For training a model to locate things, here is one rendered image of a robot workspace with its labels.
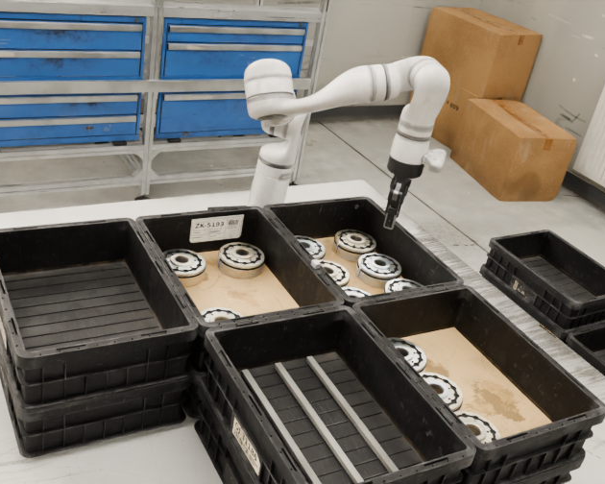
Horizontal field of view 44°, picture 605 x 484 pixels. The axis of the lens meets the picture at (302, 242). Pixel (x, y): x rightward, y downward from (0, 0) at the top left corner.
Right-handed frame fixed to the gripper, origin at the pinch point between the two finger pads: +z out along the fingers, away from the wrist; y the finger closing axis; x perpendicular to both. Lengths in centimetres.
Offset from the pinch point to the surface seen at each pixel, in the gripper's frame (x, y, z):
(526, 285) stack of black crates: 42, -75, 47
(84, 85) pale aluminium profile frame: -147, -121, 40
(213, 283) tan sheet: -31.5, 20.1, 17.2
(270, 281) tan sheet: -21.1, 12.8, 17.3
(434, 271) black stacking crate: 12.1, 0.4, 9.8
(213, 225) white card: -37.3, 8.3, 10.4
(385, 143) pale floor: -40, -306, 100
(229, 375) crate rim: -14, 57, 8
